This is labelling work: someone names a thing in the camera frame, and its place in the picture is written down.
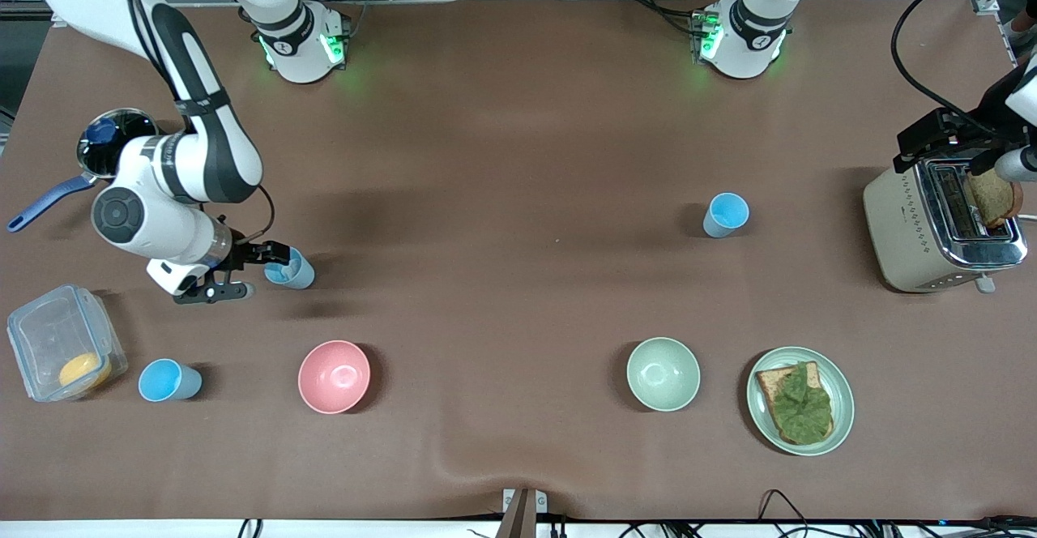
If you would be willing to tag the toast slice under lettuce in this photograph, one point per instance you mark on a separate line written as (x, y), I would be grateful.
(766, 380)

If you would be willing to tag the green lettuce leaf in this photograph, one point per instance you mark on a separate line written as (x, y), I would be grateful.
(802, 408)

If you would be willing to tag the pink bowl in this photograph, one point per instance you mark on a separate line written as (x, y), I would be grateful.
(334, 376)

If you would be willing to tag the clear plastic food container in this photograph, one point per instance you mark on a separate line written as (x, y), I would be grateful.
(40, 335)

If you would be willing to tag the brown bread slice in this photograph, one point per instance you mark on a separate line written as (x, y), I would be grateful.
(995, 198)

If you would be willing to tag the light blue plastic cup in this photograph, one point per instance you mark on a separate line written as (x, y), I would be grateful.
(162, 380)
(298, 272)
(725, 214)

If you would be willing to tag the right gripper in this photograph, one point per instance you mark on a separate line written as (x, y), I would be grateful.
(245, 254)

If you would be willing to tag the metal camera bracket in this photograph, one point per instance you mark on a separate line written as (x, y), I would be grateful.
(524, 510)

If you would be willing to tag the yellow round food piece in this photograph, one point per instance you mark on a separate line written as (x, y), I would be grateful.
(84, 370)

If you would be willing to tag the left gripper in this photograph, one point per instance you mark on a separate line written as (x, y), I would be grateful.
(990, 106)

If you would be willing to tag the beige chrome toaster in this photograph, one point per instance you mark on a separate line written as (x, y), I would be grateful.
(899, 230)

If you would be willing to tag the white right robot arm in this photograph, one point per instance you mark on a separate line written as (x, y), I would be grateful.
(211, 141)

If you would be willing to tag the pale green bowl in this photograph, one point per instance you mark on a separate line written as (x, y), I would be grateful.
(663, 374)

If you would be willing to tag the pale green plate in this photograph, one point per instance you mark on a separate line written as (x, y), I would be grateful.
(842, 396)

